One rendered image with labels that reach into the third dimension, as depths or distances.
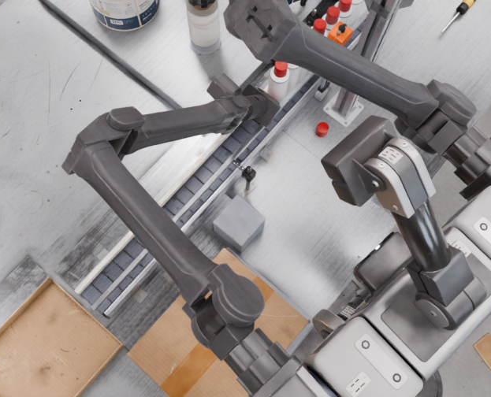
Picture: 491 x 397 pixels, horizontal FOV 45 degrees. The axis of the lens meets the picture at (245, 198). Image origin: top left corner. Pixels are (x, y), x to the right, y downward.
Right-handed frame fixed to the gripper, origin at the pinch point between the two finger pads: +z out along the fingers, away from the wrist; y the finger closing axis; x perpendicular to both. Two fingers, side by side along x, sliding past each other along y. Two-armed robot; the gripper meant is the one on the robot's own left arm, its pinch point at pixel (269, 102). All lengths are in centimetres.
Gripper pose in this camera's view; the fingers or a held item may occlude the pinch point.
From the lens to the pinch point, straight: 159.8
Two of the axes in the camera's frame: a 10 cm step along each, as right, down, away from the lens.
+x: -5.1, 7.5, 4.1
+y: -7.7, -6.2, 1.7
